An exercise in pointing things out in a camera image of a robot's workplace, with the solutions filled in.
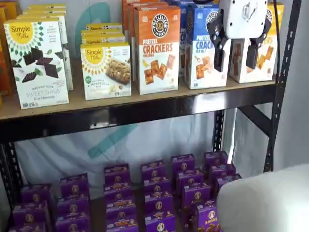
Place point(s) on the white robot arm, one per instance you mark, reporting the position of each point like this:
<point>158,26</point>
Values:
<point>265,205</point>

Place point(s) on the purple Annie's snack box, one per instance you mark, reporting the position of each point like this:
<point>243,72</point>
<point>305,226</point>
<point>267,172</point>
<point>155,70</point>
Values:
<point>123,228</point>
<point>73,226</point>
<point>119,203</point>
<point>160,224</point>
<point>196,196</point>
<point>222,172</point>
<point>227,182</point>
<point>30,215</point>
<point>157,186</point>
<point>117,175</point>
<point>73,207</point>
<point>153,171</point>
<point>117,191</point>
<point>73,186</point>
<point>158,205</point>
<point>30,227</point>
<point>207,220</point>
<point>190,180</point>
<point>215,160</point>
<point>122,217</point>
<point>36,194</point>
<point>183,164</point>

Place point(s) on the grey curtain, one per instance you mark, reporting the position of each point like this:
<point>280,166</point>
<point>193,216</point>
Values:
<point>294,96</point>

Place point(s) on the orange pretzel crackers box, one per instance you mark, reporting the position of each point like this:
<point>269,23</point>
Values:
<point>131,36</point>
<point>158,53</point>
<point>124,14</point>

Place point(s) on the white Sweet Thins box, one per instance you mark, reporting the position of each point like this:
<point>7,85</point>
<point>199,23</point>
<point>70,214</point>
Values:
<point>68,70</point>
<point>43,12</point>
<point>46,6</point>
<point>36,72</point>

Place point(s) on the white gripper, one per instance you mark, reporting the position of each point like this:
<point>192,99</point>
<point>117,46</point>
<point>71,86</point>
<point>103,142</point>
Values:
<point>243,19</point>

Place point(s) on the almond flour bars box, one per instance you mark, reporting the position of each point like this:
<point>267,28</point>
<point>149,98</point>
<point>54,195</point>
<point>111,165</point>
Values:
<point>106,38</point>
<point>103,26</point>
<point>106,72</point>
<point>101,32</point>

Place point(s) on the wooden shelf board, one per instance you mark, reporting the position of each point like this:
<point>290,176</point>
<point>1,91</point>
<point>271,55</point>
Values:
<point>96,104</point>

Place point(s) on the white plastic backdrop sheet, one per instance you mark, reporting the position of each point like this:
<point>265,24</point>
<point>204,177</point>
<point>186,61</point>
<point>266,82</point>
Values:
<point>72,149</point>

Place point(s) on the blue white pretzel crackers box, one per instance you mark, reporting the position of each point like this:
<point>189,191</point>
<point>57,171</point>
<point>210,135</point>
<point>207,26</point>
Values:
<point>173,2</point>
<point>182,36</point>
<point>200,72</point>

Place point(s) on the orange cookie box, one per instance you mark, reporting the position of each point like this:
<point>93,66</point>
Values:
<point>4,72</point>
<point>12,8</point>

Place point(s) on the yellow pretzel crackers box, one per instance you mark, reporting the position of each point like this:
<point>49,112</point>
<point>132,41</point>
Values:
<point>265,60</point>

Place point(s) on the purple Annie's snack boxes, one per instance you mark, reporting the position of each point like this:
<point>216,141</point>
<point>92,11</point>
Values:
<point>97,217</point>

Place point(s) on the black metal shelf frame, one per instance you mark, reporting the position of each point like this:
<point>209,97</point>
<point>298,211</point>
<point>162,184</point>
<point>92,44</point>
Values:
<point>144,116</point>

